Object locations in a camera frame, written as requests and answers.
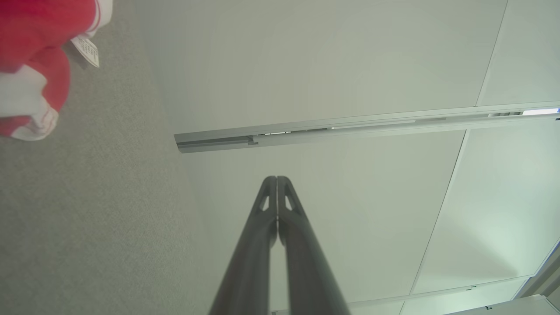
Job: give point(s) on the grey fabric cushion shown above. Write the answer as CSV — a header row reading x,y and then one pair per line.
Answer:
x,y
109,197

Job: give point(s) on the red white jersey shirt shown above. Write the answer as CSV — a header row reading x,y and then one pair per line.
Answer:
x,y
30,30

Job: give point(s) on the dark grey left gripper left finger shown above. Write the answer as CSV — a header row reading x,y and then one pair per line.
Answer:
x,y
245,262

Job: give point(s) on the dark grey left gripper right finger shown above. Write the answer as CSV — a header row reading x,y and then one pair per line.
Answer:
x,y
310,271

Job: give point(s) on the aluminium channel rail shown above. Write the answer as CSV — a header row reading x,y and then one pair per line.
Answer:
x,y
306,133

